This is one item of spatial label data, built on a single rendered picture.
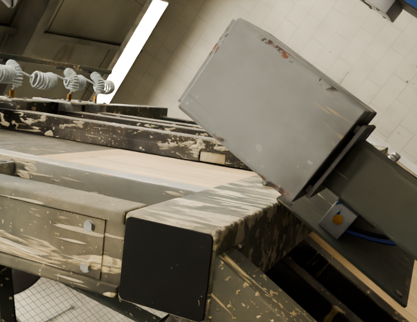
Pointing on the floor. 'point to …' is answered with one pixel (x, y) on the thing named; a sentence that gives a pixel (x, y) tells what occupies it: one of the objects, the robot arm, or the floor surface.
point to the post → (382, 195)
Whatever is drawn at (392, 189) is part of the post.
